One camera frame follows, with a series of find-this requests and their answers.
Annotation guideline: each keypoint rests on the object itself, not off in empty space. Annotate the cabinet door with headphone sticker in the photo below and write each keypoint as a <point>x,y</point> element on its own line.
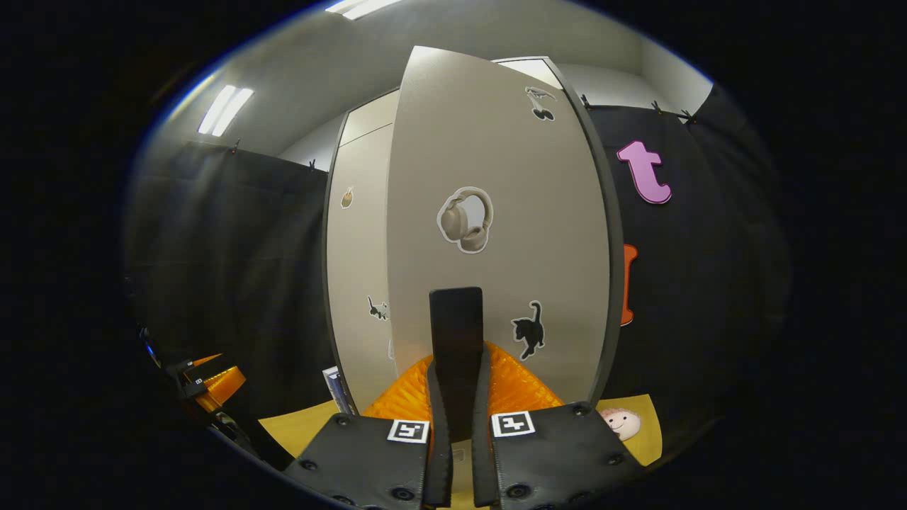
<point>496,156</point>

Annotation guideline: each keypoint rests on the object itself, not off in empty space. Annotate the cabinet door with camera sticker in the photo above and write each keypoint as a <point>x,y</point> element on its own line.
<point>358,248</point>

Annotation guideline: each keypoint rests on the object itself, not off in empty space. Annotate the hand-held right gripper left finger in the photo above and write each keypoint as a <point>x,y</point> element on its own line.
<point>439,460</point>

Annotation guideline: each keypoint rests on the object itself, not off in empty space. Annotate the blue and white booklet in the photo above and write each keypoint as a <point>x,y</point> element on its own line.
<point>337,388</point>

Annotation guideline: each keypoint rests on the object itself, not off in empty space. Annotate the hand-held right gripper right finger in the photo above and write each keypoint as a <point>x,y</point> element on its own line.
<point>483,460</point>

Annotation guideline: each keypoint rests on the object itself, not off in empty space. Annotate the black backdrop cloth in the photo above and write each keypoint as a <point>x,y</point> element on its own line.
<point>234,248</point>

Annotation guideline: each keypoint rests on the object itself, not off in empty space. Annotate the pink smiling plush toy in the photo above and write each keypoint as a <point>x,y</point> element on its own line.
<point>621,423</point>

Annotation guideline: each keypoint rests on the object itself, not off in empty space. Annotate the beige double-door shoe cabinet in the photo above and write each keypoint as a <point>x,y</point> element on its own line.
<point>375,117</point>

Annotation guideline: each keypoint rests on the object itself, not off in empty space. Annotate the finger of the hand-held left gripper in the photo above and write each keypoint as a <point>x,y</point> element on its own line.
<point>225,386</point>

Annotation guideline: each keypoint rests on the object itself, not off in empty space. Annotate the narrow ceiling light panel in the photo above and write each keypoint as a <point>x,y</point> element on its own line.
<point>225,110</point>

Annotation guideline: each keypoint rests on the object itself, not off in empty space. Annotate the wide ceiling light panel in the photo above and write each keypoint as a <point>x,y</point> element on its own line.
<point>361,7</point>

